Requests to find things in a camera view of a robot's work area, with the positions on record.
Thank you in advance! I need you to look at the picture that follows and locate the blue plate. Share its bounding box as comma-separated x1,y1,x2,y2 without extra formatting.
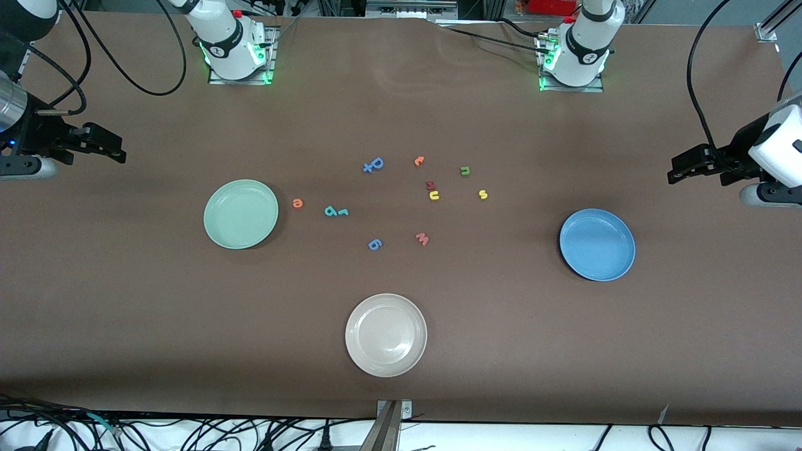
559,209,636,282

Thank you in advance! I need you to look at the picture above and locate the aluminium profile bar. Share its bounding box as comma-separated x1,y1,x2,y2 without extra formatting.
755,0,802,43

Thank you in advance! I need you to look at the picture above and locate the pale green plate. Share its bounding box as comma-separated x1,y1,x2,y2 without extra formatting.
203,179,279,250

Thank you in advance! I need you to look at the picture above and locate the brown paper table cover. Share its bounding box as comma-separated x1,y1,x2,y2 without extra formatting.
0,11,802,428

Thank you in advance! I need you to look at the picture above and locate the red box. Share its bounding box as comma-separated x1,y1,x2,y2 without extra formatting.
528,0,578,16

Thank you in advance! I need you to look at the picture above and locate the black metal rack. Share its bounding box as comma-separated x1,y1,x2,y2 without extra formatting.
365,0,458,19

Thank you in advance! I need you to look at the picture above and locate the beige plate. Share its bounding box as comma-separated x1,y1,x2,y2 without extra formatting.
345,293,428,378

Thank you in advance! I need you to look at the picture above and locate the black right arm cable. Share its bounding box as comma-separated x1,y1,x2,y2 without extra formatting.
13,0,188,117

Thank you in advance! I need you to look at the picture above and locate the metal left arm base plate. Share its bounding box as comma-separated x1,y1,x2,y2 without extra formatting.
538,34,605,93

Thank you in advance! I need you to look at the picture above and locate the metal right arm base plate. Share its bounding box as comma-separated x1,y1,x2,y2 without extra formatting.
208,25,277,85

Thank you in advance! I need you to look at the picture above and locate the black cable on table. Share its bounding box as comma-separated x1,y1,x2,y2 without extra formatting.
439,18,552,56

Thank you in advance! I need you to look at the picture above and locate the black looped cable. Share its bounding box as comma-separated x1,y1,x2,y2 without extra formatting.
647,424,676,451

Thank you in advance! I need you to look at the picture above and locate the teal cable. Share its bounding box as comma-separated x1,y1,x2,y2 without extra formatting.
88,412,121,437

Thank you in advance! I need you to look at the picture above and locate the metal table bracket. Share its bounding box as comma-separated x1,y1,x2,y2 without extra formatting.
360,400,413,451

